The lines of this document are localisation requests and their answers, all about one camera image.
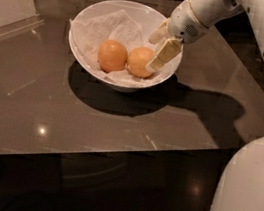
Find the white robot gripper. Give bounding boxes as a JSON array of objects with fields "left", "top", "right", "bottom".
[{"left": 146, "top": 0, "right": 210, "bottom": 73}]

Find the orange fruit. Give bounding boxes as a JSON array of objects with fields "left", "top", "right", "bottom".
[
  {"left": 127, "top": 47, "right": 154, "bottom": 78},
  {"left": 97, "top": 39, "right": 128, "bottom": 73}
]

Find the white ceramic bowl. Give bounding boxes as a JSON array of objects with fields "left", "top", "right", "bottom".
[{"left": 60, "top": 0, "right": 191, "bottom": 102}]

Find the white paper napkin liner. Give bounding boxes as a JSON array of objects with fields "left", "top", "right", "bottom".
[{"left": 60, "top": 1, "right": 182, "bottom": 95}]

